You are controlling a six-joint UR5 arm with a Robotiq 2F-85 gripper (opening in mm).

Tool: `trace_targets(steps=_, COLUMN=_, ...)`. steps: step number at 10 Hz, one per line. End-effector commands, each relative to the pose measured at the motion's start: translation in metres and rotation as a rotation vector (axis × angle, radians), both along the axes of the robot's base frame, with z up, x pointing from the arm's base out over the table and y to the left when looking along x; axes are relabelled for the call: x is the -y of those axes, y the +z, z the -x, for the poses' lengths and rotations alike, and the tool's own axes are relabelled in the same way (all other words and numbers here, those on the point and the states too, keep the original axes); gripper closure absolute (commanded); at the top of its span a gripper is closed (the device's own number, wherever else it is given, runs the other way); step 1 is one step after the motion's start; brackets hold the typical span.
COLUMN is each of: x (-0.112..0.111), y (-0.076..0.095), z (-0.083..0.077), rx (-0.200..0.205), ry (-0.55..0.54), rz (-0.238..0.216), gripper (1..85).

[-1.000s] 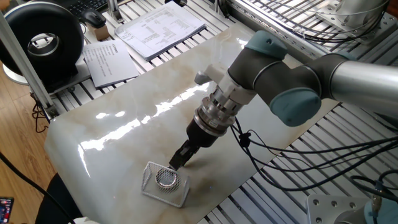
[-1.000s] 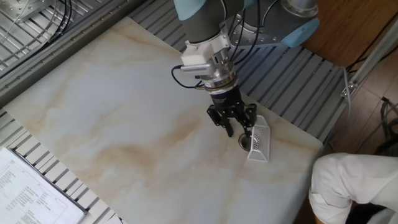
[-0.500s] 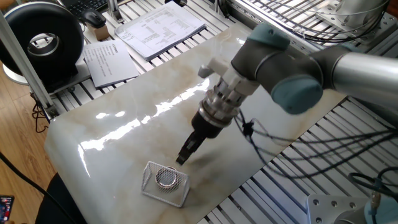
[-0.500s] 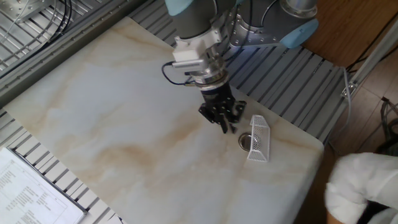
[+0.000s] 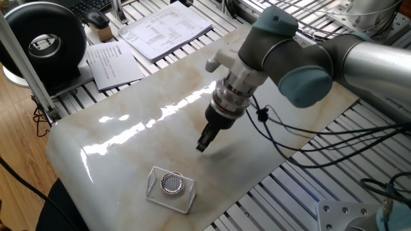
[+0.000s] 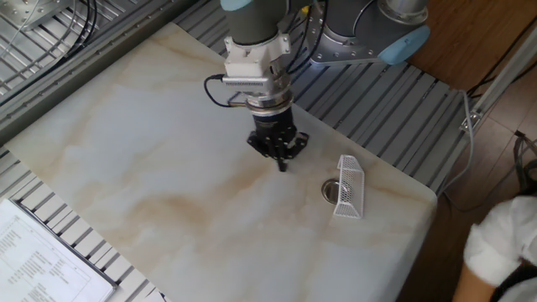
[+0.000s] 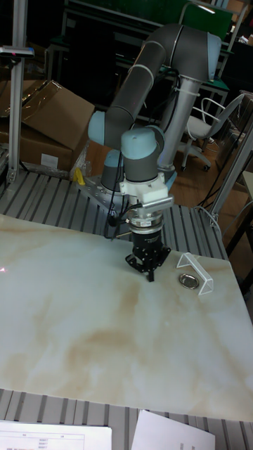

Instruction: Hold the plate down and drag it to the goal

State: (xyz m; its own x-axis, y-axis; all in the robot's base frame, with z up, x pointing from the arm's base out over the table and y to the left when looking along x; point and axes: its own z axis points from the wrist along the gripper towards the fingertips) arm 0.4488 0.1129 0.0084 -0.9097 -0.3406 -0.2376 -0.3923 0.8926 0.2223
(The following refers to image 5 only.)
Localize black cables on frame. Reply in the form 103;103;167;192
359;171;411;209

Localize printed paper stack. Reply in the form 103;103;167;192
118;1;214;64

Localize small wooden block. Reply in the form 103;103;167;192
89;24;114;42

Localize small round metal plate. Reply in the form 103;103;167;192
159;171;184;195

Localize black floor cable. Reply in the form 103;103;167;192
0;157;78;231

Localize white printed booklet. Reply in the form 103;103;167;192
85;40;144;92

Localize marble pattern board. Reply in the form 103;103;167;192
46;22;360;231

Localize black gripper cable bundle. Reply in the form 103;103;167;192
245;94;411;169

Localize silver robot mounting plate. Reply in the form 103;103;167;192
317;200;386;231

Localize aluminium frame rail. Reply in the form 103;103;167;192
0;12;62;123

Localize black keyboard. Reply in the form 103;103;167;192
69;0;113;17

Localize black computer mouse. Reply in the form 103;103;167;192
83;8;110;30

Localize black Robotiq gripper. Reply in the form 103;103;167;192
196;103;241;151

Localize black ring light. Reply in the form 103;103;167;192
0;1;87;89

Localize silver cylindrical pedestal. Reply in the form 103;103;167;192
346;0;402;30

